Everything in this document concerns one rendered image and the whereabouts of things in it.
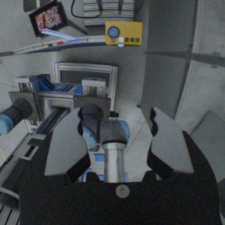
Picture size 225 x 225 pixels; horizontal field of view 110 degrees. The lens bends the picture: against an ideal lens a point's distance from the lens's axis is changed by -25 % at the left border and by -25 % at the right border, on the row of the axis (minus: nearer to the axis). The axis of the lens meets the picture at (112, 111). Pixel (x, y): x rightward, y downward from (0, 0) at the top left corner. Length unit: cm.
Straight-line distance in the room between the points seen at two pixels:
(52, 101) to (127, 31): 64
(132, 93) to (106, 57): 69
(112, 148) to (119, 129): 9
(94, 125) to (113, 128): 8
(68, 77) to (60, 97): 76
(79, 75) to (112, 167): 125
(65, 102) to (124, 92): 112
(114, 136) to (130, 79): 130
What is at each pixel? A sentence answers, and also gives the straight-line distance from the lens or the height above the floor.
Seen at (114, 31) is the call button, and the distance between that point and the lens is 51.
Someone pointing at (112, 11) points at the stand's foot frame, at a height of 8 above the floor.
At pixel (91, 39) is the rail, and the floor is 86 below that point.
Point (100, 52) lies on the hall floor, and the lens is 160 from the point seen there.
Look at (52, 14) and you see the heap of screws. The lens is 87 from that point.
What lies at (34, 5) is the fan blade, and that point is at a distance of 54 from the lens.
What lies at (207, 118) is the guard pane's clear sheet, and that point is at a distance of 64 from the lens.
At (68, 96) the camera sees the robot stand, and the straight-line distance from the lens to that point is 76.
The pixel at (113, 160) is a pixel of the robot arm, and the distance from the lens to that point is 44.
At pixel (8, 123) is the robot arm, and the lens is 73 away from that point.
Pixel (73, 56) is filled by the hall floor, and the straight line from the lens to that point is 168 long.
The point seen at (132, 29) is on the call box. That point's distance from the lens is 53.
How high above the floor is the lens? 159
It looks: 59 degrees down
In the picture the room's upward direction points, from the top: 180 degrees clockwise
